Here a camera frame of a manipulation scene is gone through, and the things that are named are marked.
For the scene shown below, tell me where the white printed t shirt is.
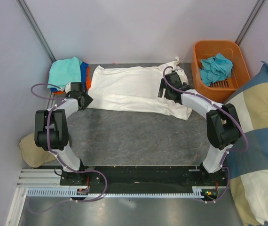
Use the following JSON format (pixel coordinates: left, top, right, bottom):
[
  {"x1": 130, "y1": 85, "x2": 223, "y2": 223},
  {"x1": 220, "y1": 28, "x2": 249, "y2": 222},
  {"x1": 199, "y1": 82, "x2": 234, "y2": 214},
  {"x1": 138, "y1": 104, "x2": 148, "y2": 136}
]
[{"x1": 88, "y1": 57, "x2": 192, "y2": 120}]

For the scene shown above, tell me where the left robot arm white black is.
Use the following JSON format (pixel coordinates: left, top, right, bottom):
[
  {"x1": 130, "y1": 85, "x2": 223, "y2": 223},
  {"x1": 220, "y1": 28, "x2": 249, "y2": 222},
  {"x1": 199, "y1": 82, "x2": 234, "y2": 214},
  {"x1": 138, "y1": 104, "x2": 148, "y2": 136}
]
[{"x1": 34, "y1": 82, "x2": 93, "y2": 185}]

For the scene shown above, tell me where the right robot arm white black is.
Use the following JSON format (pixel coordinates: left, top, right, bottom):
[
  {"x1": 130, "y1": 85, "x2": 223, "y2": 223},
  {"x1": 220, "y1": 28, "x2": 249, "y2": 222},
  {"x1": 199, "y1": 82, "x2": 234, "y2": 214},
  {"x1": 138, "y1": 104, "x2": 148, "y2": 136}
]
[{"x1": 158, "y1": 70, "x2": 242, "y2": 186}]

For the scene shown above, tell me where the folded orange t shirt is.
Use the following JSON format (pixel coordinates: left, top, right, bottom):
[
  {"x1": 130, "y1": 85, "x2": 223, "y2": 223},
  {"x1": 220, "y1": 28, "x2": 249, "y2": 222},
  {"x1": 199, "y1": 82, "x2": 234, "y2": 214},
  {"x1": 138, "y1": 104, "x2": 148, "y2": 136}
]
[{"x1": 50, "y1": 66, "x2": 91, "y2": 95}]

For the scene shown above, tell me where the folded blue t shirt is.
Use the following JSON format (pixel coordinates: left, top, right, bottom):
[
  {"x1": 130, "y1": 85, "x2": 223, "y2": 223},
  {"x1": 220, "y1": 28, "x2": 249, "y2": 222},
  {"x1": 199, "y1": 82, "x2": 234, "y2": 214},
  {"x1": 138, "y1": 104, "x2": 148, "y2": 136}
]
[{"x1": 50, "y1": 61, "x2": 89, "y2": 93}]

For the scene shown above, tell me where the crumpled teal t shirt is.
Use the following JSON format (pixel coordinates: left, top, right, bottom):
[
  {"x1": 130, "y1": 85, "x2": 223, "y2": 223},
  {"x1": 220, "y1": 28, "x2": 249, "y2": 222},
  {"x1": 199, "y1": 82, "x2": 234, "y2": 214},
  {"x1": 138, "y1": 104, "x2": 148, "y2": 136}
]
[{"x1": 199, "y1": 53, "x2": 233, "y2": 86}]

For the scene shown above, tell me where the orange plastic basket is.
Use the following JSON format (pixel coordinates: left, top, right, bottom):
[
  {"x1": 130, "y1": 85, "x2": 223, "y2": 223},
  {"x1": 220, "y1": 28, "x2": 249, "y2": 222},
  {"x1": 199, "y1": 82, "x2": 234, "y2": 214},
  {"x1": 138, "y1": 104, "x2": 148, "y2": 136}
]
[{"x1": 191, "y1": 40, "x2": 250, "y2": 103}]

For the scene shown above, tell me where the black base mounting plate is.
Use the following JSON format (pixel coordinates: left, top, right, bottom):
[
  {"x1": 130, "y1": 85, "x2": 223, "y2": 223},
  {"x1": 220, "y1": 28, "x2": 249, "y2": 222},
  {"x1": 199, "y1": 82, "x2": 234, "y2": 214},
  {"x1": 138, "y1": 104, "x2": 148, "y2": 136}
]
[{"x1": 60, "y1": 166, "x2": 227, "y2": 194}]

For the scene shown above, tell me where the blue beige checked pillow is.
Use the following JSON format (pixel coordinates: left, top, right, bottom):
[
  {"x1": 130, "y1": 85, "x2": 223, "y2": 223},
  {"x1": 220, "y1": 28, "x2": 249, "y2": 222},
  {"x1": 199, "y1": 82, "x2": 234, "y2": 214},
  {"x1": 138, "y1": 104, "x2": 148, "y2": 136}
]
[{"x1": 227, "y1": 63, "x2": 268, "y2": 226}]

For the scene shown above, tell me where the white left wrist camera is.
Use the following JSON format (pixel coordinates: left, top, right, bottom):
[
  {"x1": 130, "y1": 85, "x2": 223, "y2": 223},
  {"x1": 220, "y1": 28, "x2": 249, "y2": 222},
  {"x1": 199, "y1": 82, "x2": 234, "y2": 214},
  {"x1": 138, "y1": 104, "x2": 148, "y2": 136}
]
[{"x1": 64, "y1": 82, "x2": 71, "y2": 94}]

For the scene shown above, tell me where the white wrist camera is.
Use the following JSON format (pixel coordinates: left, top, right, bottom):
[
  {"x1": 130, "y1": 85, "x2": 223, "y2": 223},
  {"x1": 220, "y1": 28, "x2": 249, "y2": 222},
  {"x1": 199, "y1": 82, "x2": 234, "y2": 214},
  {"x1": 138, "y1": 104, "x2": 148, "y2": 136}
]
[
  {"x1": 64, "y1": 82, "x2": 71, "y2": 94},
  {"x1": 171, "y1": 68, "x2": 185, "y2": 74}
]

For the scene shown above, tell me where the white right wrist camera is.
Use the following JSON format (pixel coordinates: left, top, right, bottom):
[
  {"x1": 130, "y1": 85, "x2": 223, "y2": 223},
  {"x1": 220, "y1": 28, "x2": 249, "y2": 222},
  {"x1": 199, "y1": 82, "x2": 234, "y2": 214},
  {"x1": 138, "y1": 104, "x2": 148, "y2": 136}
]
[{"x1": 171, "y1": 68, "x2": 185, "y2": 74}]

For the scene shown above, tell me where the slotted white cable duct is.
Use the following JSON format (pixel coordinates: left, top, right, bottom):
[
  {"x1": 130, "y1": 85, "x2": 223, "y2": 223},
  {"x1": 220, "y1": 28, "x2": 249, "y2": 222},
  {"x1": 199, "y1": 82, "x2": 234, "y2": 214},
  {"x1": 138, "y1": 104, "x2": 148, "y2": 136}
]
[{"x1": 27, "y1": 186, "x2": 228, "y2": 199}]

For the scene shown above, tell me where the left aluminium corner post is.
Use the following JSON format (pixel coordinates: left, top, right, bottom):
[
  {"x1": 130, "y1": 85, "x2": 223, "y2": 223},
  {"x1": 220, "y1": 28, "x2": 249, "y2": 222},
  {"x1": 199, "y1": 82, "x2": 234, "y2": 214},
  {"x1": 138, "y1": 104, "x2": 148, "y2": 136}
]
[{"x1": 16, "y1": 0, "x2": 56, "y2": 63}]

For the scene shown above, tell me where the aluminium corner post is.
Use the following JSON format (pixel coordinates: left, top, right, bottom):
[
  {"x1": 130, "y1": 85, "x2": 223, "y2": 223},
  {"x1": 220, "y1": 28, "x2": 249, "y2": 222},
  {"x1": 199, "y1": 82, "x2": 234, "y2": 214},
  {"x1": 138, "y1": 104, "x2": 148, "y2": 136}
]
[
  {"x1": 235, "y1": 0, "x2": 266, "y2": 46},
  {"x1": 16, "y1": 0, "x2": 56, "y2": 63}
]

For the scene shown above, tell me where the right aluminium corner post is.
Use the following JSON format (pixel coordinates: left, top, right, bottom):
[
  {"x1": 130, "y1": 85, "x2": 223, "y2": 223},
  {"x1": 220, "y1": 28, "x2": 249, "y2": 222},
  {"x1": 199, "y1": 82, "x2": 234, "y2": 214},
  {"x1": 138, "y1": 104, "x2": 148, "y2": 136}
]
[{"x1": 235, "y1": 0, "x2": 266, "y2": 46}]

